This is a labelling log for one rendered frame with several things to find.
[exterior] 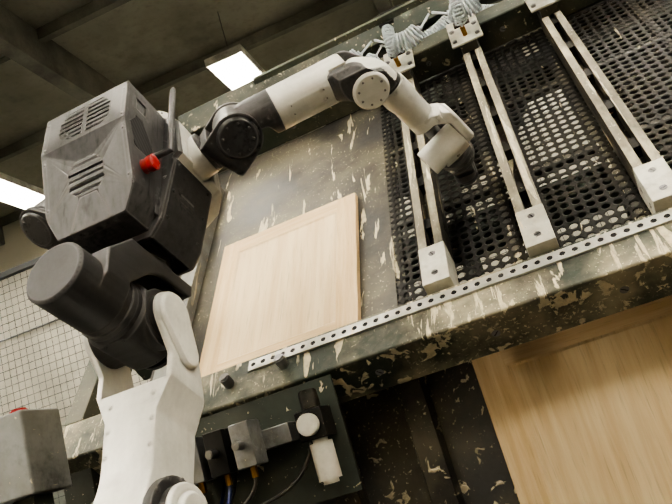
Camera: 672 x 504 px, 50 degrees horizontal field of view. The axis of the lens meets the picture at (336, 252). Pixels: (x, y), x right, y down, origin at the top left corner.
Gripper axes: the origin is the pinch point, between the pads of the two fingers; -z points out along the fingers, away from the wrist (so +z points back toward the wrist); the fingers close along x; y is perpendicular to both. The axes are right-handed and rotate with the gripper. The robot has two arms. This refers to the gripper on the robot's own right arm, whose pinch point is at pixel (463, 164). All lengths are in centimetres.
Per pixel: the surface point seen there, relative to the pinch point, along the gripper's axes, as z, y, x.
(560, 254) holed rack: 31.7, -14.1, -32.5
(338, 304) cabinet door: 19.1, 37.1, -24.9
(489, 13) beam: -47, -20, 55
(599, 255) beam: 34, -21, -35
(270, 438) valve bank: 42, 53, -49
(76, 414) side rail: 28, 110, -29
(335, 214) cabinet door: -7.9, 38.5, 2.7
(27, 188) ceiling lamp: -343, 405, 223
